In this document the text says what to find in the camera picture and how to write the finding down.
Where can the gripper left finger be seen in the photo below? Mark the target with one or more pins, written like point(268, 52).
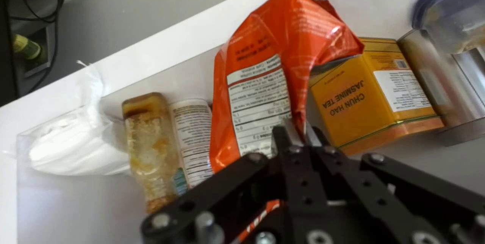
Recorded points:
point(212, 194)

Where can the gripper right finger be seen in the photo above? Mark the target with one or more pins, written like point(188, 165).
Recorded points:
point(416, 187)

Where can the orange snack packet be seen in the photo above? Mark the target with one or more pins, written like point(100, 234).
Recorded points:
point(284, 47)

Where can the white shelf unit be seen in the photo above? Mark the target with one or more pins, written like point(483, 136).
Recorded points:
point(159, 50)

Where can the white labelled bottle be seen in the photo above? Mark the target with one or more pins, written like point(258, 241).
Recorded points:
point(193, 134)

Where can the amber honey bottle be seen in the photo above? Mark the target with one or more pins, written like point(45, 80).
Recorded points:
point(149, 141)

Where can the yellow tea tin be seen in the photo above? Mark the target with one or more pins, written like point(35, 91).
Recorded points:
point(352, 104)

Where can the silver metal canister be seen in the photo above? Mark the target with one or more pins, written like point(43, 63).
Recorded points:
point(443, 85)

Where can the white plastic bag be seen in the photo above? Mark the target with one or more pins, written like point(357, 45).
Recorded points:
point(75, 145)

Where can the clear container with blue lid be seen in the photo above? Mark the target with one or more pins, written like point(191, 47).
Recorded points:
point(454, 13)

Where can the yellow green bottle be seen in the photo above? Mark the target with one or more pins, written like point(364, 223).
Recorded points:
point(26, 46)

